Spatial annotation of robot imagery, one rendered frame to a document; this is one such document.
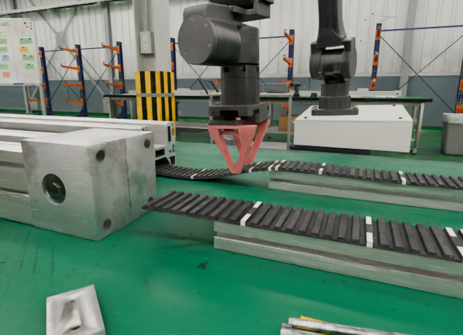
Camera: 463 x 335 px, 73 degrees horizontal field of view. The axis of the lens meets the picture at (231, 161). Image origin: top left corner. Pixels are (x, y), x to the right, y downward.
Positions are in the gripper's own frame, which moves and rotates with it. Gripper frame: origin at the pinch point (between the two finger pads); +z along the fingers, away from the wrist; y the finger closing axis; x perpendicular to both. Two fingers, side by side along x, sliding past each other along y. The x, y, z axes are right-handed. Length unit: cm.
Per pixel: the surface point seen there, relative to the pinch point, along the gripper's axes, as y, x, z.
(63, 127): 3.9, -31.6, -5.8
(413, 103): -450, 96, 15
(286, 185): 2.0, 7.4, 2.4
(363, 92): -513, 35, 2
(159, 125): -3.0, -16.4, -5.4
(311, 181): 2.1, 10.9, 1.5
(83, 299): 31.5, -0.7, 2.0
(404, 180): 3.0, 22.1, 0.2
